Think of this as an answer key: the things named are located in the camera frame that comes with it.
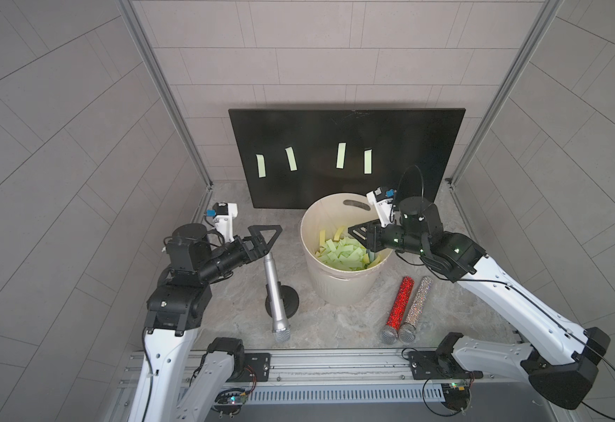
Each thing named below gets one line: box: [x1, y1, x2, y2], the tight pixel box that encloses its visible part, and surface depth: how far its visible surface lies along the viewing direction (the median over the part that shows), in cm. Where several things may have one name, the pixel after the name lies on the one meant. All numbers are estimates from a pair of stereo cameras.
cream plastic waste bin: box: [300, 192, 392, 306], surface depth 79 cm
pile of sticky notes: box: [314, 226, 382, 271], surface depth 84 cm
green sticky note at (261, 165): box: [255, 153, 267, 179], surface depth 75 cm
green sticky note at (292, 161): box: [284, 146, 298, 172], surface depth 75 cm
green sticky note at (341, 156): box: [335, 142, 348, 170], surface depth 74 cm
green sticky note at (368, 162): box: [363, 149, 373, 175], surface depth 73 cm
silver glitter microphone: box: [397, 276, 435, 343], surface depth 79 cm
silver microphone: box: [263, 251, 291, 343], surface depth 68 cm
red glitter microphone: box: [380, 276, 415, 346], surface depth 80 cm
